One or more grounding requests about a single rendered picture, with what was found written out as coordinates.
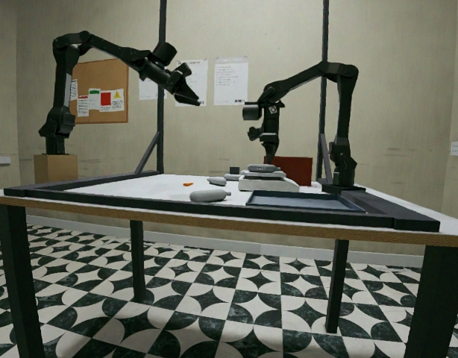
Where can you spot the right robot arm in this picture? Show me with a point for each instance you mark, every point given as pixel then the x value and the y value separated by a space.
pixel 59 120

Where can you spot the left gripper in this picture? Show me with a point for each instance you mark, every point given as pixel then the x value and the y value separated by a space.
pixel 270 140

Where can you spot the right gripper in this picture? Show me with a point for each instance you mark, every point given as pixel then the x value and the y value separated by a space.
pixel 182 92

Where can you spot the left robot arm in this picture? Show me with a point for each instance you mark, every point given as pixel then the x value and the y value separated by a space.
pixel 346 77

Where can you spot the white cylinder with narrow neck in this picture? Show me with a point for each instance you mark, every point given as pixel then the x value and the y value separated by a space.
pixel 262 168
pixel 217 181

